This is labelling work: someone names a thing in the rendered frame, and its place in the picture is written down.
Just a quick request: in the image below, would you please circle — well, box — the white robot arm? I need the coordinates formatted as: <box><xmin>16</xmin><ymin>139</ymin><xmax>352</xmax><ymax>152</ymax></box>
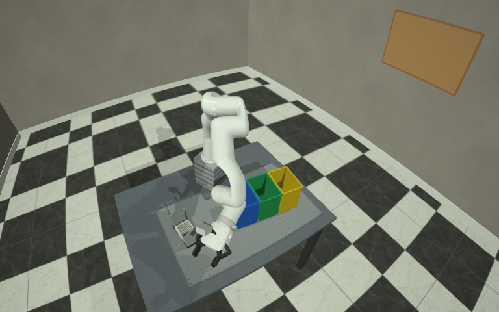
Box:
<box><xmin>201</xmin><ymin>92</ymin><xmax>250</xmax><ymax>230</ymax></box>

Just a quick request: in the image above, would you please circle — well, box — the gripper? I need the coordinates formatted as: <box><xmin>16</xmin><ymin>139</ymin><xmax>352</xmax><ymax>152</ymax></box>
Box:
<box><xmin>192</xmin><ymin>221</ymin><xmax>233</xmax><ymax>267</ymax></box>

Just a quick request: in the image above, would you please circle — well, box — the yellow bin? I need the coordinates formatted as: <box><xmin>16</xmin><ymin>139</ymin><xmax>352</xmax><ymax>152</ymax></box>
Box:
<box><xmin>267</xmin><ymin>166</ymin><xmax>303</xmax><ymax>214</ymax></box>

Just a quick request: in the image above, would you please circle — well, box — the green open bin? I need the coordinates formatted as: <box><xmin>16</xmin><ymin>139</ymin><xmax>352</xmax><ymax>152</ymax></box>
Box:
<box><xmin>246</xmin><ymin>173</ymin><xmax>283</xmax><ymax>221</ymax></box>

